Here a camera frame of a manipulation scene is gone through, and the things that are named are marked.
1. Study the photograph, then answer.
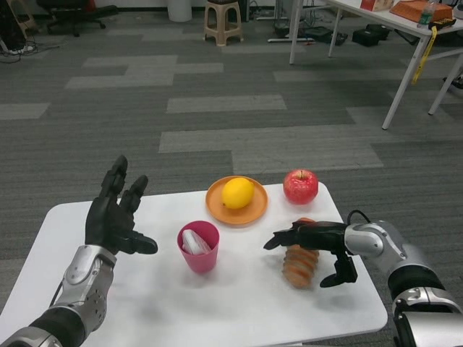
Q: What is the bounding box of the red apple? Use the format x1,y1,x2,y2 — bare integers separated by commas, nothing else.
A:
283,168,320,205

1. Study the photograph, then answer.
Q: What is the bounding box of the ridged orange bread loaf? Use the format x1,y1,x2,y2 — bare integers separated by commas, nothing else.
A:
281,216,321,289

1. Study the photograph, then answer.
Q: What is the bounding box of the white plastic packet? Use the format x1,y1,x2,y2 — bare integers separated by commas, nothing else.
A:
182,228,213,256

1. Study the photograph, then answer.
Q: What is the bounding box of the orange plate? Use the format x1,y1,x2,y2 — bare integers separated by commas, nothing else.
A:
205,175,269,228

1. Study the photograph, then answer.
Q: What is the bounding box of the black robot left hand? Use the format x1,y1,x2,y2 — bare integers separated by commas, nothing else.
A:
84,155,159,256

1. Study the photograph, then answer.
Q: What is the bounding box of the black equipment case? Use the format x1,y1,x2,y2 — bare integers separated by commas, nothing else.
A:
352,24,391,47
303,28,348,46

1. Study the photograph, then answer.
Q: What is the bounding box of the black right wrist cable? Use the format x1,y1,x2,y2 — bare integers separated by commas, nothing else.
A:
347,209,372,226

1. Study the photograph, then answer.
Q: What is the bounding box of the red white tissue box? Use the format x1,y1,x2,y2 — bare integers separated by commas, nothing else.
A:
360,0,394,12

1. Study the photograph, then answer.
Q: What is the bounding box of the black office chair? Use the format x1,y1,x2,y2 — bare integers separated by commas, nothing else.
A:
35,0,119,38

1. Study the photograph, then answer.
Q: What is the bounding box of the potted green plant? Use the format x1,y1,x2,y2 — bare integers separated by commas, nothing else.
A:
167,0,192,22

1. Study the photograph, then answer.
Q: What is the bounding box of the beige plastic stool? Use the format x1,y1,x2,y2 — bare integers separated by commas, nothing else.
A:
203,0,243,47

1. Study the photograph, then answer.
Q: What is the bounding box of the yellow lemon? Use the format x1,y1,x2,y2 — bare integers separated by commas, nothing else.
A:
221,177,255,210

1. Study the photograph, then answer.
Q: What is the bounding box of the large white table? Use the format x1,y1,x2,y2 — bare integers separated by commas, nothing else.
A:
289,0,463,131

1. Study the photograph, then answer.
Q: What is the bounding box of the pink plastic cup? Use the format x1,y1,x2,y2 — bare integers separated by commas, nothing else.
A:
177,220,221,274

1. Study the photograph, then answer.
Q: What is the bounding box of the green label plastic bottle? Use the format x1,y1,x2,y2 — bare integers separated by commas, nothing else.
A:
417,1,435,29

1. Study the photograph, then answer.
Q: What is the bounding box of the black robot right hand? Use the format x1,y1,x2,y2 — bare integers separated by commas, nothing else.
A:
263,220,359,288

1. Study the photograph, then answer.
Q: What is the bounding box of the small wooden stool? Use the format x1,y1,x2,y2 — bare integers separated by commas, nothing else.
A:
7,0,37,39

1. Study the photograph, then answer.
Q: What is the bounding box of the orange woven tray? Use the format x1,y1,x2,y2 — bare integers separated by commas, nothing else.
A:
389,0,454,23

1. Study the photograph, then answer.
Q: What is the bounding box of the grey legged robot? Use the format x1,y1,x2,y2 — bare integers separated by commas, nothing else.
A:
443,70,463,95

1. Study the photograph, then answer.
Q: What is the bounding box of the white standing desk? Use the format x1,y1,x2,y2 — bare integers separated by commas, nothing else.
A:
267,0,315,44

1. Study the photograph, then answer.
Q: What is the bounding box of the yellow tape measure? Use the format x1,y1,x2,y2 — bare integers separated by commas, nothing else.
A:
411,17,456,86

